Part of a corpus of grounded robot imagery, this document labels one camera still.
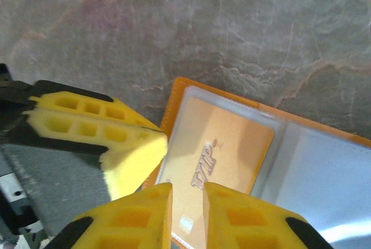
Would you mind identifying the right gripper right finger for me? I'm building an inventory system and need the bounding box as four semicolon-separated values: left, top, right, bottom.
202;182;334;249

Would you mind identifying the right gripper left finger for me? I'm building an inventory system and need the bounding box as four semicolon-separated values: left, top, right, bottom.
52;182;174;249

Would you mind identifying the orange card holder wallet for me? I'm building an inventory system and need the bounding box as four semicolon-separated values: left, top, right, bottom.
141;76;371;249

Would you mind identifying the gold VIP card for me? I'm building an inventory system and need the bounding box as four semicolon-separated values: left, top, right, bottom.
156;96;275;249

